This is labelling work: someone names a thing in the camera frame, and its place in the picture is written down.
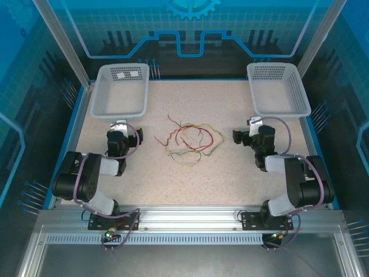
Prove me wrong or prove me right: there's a grey perforated plastic basket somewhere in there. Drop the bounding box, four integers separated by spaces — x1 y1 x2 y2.
246 62 312 121
91 62 150 122

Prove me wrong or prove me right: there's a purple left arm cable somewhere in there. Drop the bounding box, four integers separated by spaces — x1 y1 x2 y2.
73 122 142 252

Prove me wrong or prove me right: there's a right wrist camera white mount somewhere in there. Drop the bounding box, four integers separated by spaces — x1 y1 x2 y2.
247 116 263 136

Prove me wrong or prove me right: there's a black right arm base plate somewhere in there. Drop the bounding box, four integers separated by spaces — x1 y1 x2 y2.
240 212 295 231

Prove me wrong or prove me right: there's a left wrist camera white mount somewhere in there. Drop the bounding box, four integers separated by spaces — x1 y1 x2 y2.
110 119 128 136

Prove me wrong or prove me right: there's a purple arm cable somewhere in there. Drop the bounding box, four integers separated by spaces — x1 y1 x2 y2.
73 122 142 252
250 116 325 252

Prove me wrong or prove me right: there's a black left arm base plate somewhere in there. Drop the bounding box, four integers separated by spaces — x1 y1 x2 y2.
88 212 141 231

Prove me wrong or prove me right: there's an aluminium frame post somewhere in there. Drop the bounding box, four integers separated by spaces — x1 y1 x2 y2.
32 0 95 89
296 0 347 78

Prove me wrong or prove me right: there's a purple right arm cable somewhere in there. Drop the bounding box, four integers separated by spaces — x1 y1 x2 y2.
250 116 325 252

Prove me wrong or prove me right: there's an aluminium frame rail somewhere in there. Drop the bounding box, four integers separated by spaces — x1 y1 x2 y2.
37 204 347 235

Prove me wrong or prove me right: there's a slotted grey cable duct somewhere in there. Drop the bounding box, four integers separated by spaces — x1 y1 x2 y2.
45 233 265 246

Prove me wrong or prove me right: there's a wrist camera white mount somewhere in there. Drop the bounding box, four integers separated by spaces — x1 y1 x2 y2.
247 116 263 136
110 119 128 136

